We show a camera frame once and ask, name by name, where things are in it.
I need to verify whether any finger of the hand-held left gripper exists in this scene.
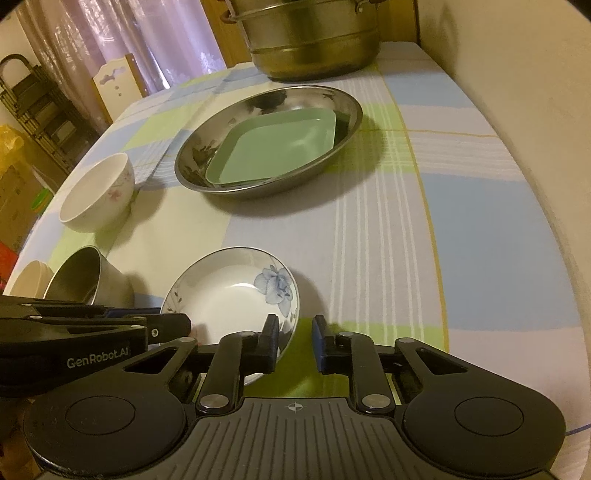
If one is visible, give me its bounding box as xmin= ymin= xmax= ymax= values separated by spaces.
xmin=0 ymin=313 xmax=192 ymax=346
xmin=0 ymin=298 xmax=162 ymax=320

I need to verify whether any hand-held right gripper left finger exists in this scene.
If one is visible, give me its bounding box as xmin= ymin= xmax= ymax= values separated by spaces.
xmin=121 ymin=314 xmax=281 ymax=416

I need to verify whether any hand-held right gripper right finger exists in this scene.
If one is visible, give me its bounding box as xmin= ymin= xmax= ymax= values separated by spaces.
xmin=311 ymin=315 xmax=468 ymax=415

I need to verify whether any steel bowl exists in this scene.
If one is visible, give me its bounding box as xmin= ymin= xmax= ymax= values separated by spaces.
xmin=44 ymin=246 xmax=136 ymax=309

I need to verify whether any white plate with blue flower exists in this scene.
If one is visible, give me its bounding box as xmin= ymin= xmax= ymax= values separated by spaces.
xmin=159 ymin=247 xmax=301 ymax=387

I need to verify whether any round steel basin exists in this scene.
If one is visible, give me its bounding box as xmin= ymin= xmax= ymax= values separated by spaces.
xmin=174 ymin=85 xmax=364 ymax=200

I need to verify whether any cream bowl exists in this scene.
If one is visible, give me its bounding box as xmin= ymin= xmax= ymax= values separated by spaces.
xmin=8 ymin=260 xmax=55 ymax=297

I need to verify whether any red object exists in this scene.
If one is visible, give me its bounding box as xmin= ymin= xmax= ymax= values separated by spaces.
xmin=0 ymin=242 xmax=19 ymax=289

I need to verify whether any white floral bowl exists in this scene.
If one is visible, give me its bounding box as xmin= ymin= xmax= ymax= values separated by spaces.
xmin=59 ymin=153 xmax=136 ymax=233

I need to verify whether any cardboard box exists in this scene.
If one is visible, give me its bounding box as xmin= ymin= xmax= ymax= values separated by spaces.
xmin=0 ymin=164 xmax=44 ymax=252

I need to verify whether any checked pastel tablecloth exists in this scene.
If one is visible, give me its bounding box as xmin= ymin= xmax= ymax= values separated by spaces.
xmin=2 ymin=41 xmax=588 ymax=467

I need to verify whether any green square plate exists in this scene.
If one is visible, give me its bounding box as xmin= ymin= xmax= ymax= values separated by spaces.
xmin=205 ymin=107 xmax=337 ymax=186

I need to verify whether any black metal rack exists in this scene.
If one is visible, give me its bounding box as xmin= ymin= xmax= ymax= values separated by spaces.
xmin=0 ymin=54 xmax=100 ymax=171

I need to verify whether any yellow plastic bag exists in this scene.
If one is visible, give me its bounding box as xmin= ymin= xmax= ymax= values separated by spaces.
xmin=0 ymin=124 xmax=24 ymax=171

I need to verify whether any sheer purple curtain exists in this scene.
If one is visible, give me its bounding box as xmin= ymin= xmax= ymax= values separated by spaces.
xmin=14 ymin=0 xmax=227 ymax=97

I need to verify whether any large steel steamer pot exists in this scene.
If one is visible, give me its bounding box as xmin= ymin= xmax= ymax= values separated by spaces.
xmin=221 ymin=0 xmax=382 ymax=84

